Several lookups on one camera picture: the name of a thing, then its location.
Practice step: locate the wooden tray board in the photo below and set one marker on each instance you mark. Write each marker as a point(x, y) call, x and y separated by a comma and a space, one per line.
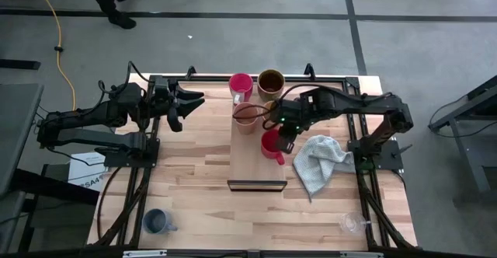
point(252, 161)

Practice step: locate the small red mug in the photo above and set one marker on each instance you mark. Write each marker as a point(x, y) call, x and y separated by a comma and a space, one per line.
point(270, 147)

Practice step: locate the white printed box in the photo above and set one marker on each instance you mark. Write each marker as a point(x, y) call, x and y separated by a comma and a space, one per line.
point(83, 168)

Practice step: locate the salmon pink cup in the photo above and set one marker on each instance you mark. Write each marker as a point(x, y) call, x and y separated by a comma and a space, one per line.
point(245, 114)

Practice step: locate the silver mounting bracket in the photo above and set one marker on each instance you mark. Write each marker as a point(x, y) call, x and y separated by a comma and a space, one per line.
point(361, 255)
point(145, 253)

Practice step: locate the black aluminium table frame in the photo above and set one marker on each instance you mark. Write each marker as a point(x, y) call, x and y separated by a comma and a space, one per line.
point(194, 80)

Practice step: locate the grey waffle cloth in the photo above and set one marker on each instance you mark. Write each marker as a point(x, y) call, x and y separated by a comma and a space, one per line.
point(320, 161)

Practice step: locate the green glazed ceramic mug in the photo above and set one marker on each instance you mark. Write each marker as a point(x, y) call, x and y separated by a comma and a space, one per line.
point(270, 84)

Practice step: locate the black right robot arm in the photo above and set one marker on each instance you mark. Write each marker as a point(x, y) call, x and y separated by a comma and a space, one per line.
point(361, 102)

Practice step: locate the blue-grey mug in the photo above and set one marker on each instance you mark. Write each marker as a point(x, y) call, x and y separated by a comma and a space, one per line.
point(155, 221)

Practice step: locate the clear glass cup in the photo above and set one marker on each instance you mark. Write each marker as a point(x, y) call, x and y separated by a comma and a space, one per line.
point(351, 223)

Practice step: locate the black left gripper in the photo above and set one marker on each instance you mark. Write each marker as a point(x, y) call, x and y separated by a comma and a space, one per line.
point(167, 95)

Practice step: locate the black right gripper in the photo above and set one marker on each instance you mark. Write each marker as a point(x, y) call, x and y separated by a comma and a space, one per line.
point(291, 114)

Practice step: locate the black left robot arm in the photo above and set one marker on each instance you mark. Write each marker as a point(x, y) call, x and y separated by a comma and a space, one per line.
point(77, 120)

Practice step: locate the black floor bar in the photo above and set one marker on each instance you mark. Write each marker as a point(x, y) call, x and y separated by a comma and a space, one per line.
point(19, 64)

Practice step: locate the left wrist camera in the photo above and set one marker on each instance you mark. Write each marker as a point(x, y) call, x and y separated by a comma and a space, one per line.
point(174, 122)

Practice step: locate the orange cup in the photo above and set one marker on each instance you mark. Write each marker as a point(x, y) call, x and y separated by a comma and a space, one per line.
point(268, 108)

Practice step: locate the grey side table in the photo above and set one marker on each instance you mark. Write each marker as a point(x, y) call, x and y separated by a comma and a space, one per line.
point(15, 133)

